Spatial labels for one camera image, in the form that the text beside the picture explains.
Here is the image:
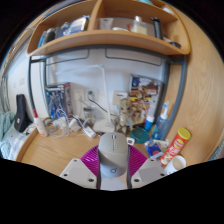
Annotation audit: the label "colourful picture box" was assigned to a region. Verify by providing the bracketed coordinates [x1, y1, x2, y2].
[129, 73, 164, 118]

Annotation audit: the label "bed with plaid bedding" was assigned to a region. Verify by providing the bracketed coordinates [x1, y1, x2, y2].
[0, 109, 34, 162]

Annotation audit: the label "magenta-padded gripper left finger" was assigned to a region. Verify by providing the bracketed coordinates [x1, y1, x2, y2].
[59, 144, 102, 190]

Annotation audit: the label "grey computer mouse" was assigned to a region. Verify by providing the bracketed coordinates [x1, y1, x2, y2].
[97, 131, 130, 179]

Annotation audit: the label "red yellow chips can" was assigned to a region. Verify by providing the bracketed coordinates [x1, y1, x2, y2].
[159, 127, 192, 167]

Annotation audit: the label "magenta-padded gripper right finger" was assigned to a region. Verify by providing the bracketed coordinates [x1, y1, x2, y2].
[126, 145, 168, 190]

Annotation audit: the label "tan robot figure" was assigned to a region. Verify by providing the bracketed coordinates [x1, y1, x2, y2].
[115, 97, 135, 134]

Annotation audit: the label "white blue tube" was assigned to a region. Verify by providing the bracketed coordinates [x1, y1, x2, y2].
[143, 114, 155, 132]

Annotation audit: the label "grey metal frame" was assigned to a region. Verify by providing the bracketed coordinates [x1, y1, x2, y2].
[28, 44, 189, 141]

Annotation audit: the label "white power strip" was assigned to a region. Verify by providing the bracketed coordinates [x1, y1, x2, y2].
[81, 125, 98, 139]

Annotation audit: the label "wooden shelf unit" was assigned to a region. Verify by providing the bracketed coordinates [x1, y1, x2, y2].
[26, 0, 192, 57]

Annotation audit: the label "white mug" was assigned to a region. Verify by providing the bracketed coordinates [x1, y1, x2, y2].
[163, 154, 188, 176]

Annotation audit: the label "white red-pump lotion bottle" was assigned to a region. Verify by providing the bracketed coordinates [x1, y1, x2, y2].
[32, 108, 49, 138]

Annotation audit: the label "teal round tin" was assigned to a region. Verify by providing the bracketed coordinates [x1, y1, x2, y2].
[129, 127, 150, 145]

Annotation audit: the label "robot model kit box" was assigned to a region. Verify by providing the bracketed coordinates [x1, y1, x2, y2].
[44, 82, 74, 121]

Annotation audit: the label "blue snack packet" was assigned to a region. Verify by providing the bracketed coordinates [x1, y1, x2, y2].
[144, 138, 169, 158]

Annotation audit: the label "small white cube clock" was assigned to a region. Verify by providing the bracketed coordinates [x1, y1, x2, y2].
[125, 136, 136, 146]

